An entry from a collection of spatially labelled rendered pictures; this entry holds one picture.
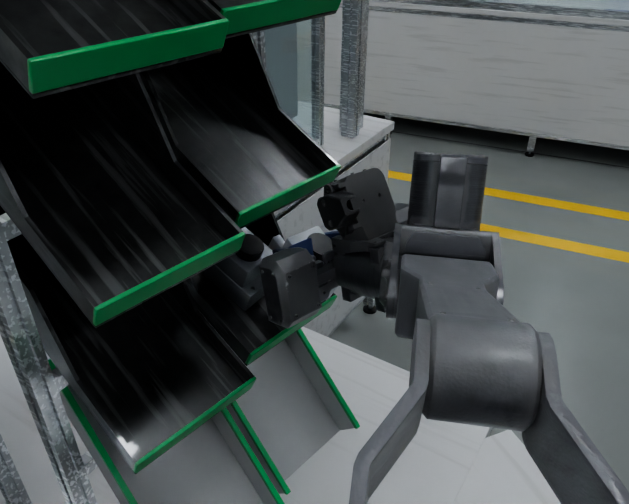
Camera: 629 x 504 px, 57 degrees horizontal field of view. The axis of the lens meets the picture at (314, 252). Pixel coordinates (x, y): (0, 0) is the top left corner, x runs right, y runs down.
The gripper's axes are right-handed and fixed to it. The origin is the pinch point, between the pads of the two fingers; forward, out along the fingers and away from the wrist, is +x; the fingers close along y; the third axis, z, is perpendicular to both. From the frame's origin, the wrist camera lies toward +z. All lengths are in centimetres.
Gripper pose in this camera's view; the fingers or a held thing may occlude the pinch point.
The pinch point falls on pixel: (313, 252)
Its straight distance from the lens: 57.8
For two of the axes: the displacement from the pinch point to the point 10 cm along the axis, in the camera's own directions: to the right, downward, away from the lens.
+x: -6.6, -1.6, 7.3
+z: -1.4, -9.4, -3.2
